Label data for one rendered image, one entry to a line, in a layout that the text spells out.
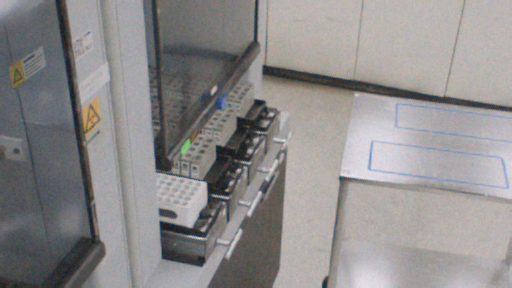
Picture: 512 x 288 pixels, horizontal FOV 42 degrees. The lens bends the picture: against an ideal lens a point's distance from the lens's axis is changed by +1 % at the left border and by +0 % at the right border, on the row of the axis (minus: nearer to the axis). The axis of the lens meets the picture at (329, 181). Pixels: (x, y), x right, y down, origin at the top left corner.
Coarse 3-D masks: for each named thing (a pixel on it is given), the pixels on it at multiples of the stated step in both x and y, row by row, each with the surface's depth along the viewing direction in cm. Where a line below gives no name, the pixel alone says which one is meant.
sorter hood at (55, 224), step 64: (0, 0) 75; (64, 0) 83; (0, 64) 74; (64, 64) 86; (0, 128) 76; (64, 128) 89; (0, 192) 78; (64, 192) 92; (0, 256) 81; (64, 256) 96
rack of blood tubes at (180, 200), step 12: (156, 180) 143; (168, 180) 143; (180, 180) 144; (192, 180) 143; (168, 192) 139; (180, 192) 140; (192, 192) 140; (204, 192) 142; (168, 204) 136; (180, 204) 137; (192, 204) 137; (204, 204) 144; (168, 216) 142; (180, 216) 137; (192, 216) 137
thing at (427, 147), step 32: (384, 96) 195; (352, 128) 177; (384, 128) 179; (416, 128) 181; (448, 128) 182; (480, 128) 184; (352, 160) 164; (384, 160) 166; (416, 160) 167; (448, 160) 168; (480, 160) 170; (448, 192) 158; (480, 192) 158; (352, 256) 217; (384, 256) 218; (416, 256) 219; (448, 256) 221
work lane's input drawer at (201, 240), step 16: (208, 208) 144; (224, 208) 147; (160, 224) 138; (208, 224) 139; (224, 224) 149; (160, 240) 139; (176, 240) 139; (192, 240) 138; (208, 240) 139; (224, 240) 145; (208, 256) 141; (224, 256) 141
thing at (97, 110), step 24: (72, 0) 88; (96, 0) 94; (72, 24) 89; (96, 24) 95; (96, 48) 96; (96, 96) 99; (96, 120) 100; (96, 144) 102; (96, 168) 103; (96, 192) 105; (120, 192) 114; (120, 216) 115; (120, 240) 117; (120, 264) 119
